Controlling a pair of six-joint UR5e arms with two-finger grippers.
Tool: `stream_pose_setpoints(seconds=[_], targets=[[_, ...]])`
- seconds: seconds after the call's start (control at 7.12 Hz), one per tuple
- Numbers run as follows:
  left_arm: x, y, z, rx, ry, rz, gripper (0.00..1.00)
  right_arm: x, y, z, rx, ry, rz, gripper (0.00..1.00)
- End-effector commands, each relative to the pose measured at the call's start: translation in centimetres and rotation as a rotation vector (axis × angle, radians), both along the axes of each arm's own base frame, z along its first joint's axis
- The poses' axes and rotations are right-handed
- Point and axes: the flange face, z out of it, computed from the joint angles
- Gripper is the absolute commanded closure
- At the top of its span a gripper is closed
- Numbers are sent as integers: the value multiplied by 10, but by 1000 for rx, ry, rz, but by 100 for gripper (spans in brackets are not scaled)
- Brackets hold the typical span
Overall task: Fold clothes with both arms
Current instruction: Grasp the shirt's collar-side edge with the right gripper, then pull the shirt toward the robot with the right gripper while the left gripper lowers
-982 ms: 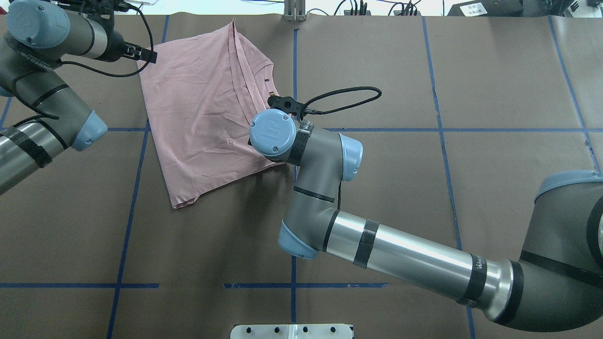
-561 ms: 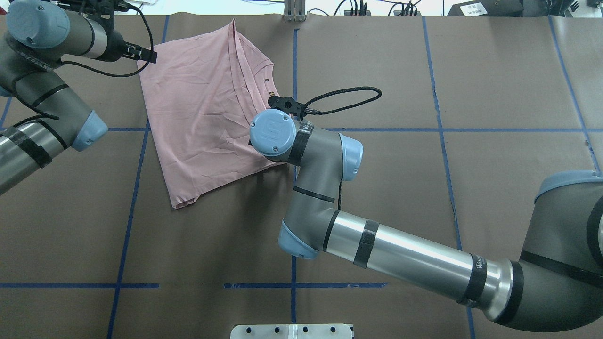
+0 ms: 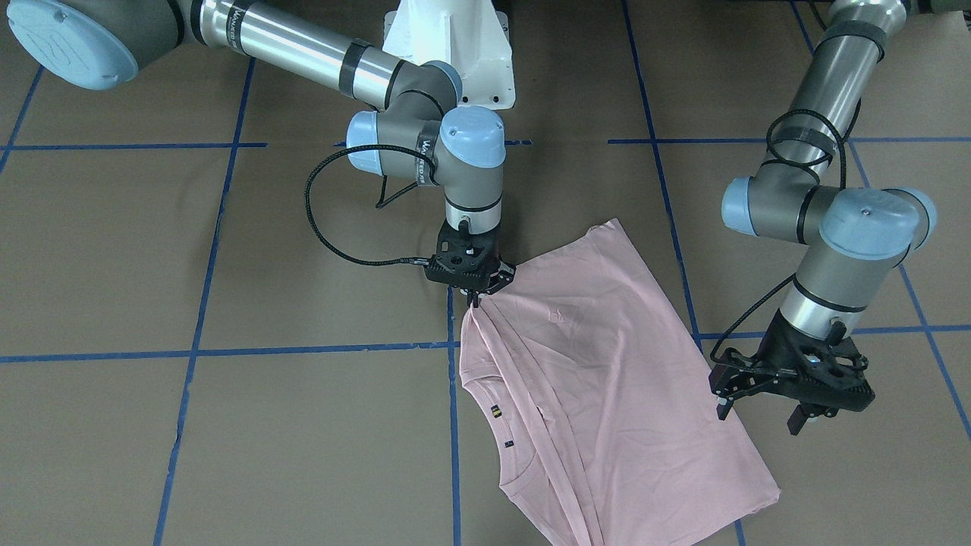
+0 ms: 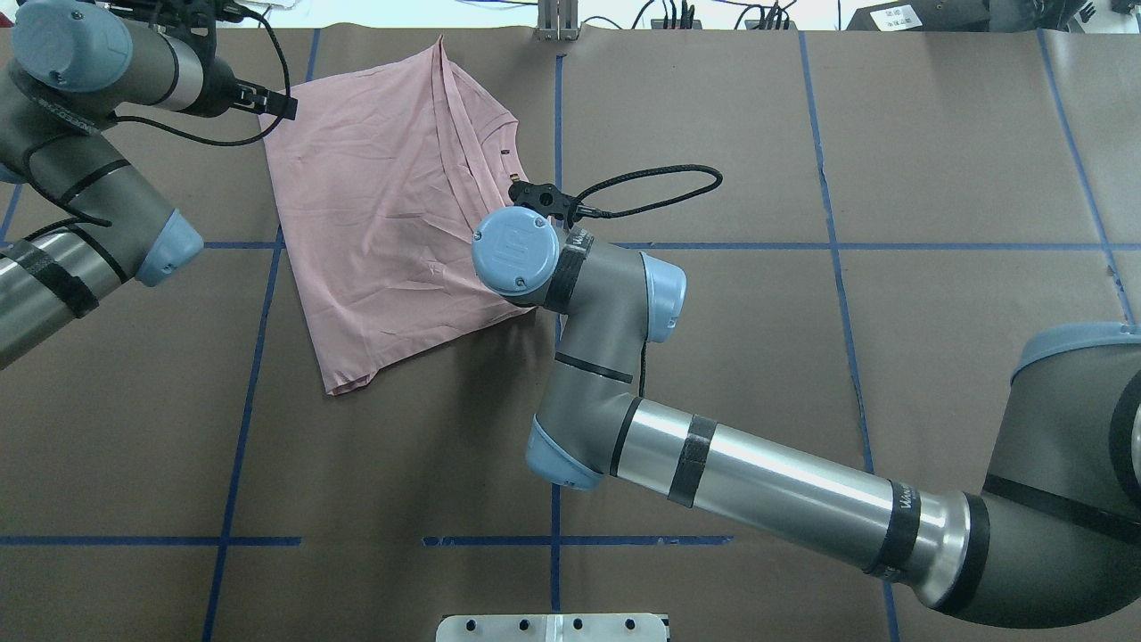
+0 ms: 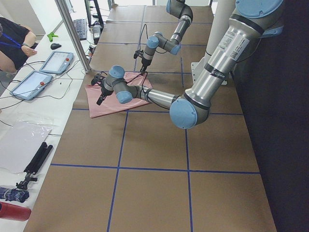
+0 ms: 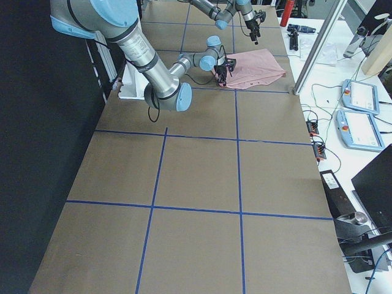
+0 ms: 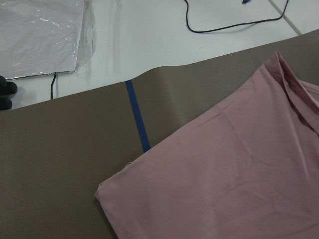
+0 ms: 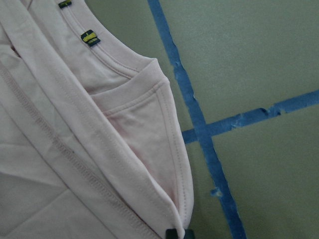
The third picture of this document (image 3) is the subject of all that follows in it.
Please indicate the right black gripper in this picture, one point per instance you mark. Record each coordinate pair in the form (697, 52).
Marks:
(501, 277)

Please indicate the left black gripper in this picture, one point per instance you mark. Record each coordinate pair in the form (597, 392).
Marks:
(775, 347)

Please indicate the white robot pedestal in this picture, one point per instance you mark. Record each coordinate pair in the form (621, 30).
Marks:
(474, 37)

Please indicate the pink printed t-shirt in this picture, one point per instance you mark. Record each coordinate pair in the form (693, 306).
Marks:
(599, 403)

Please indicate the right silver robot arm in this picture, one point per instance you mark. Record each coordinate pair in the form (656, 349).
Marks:
(419, 121)

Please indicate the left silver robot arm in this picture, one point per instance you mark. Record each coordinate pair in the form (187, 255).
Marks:
(854, 236)

